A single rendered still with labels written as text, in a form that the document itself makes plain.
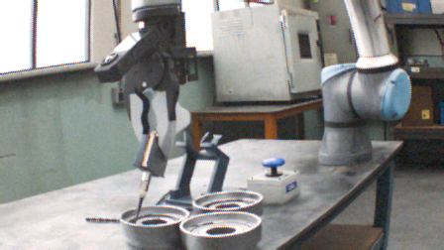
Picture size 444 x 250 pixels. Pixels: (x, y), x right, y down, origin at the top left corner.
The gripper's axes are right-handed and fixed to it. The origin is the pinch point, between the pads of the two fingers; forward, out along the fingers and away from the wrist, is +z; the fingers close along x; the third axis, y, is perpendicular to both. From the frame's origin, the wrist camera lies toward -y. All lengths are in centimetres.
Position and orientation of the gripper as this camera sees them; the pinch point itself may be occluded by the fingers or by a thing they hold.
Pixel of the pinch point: (154, 148)
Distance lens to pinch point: 68.1
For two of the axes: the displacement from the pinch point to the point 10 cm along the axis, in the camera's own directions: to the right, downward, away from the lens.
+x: -8.4, 0.0, 5.5
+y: 5.4, -1.4, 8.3
